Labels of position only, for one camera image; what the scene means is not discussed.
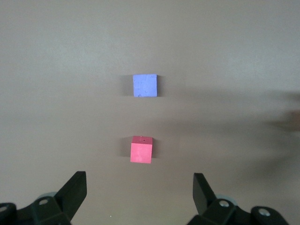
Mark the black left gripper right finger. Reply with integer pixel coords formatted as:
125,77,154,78
187,172,288,225

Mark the pink foam block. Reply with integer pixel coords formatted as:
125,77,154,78
130,135,154,164

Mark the purple foam block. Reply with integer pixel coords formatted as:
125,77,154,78
132,74,158,98

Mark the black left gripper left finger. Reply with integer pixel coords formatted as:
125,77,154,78
0,171,88,225

